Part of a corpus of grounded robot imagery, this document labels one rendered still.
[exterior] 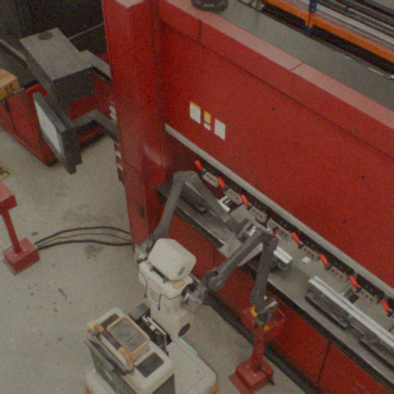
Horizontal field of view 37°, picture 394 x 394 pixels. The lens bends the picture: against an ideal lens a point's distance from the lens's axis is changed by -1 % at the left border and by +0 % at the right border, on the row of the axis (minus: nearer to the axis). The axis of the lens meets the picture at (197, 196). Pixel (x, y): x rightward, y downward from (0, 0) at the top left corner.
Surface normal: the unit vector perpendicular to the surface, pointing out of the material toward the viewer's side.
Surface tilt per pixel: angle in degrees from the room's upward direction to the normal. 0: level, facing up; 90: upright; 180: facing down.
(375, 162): 90
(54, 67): 0
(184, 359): 0
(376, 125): 90
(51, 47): 0
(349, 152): 90
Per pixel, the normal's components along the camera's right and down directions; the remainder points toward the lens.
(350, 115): -0.74, 0.49
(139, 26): 0.68, 0.54
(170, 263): -0.53, -0.09
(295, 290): 0.00, -0.69
